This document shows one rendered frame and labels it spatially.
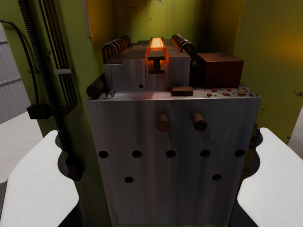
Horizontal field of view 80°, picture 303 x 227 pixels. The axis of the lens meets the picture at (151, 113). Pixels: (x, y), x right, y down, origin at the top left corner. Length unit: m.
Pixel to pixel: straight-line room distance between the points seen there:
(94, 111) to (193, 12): 0.65
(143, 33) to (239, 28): 0.45
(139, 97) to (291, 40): 0.47
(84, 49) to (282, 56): 0.58
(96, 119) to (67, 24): 0.30
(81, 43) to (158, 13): 0.42
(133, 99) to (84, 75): 0.26
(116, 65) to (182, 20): 0.53
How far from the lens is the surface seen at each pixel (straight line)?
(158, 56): 0.33
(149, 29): 0.90
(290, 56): 0.69
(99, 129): 0.45
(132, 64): 0.44
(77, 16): 0.60
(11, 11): 0.69
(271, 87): 0.70
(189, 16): 0.91
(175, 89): 0.42
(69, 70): 0.62
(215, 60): 0.46
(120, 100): 0.40
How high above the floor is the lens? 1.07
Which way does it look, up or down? 27 degrees down
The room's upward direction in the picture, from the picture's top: 2 degrees counter-clockwise
